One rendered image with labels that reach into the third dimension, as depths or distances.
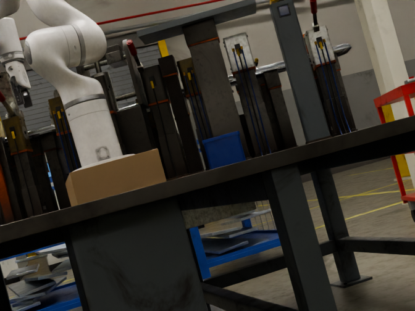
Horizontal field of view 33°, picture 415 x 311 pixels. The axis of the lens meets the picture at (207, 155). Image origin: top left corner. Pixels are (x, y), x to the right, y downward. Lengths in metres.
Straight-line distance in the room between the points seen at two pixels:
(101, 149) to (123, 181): 0.11
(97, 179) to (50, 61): 0.35
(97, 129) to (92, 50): 0.23
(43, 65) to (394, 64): 4.80
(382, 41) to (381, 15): 0.24
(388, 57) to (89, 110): 4.73
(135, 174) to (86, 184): 0.13
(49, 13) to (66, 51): 0.17
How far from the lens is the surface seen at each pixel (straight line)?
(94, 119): 1.95
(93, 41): 2.02
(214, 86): 2.12
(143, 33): 2.14
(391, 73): 6.43
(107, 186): 1.87
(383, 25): 6.50
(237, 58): 2.29
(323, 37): 2.31
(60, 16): 2.11
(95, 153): 1.94
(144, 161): 1.89
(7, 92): 2.47
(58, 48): 1.98
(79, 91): 1.96
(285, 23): 2.15
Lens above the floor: 0.67
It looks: 2 degrees up
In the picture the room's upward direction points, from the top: 15 degrees counter-clockwise
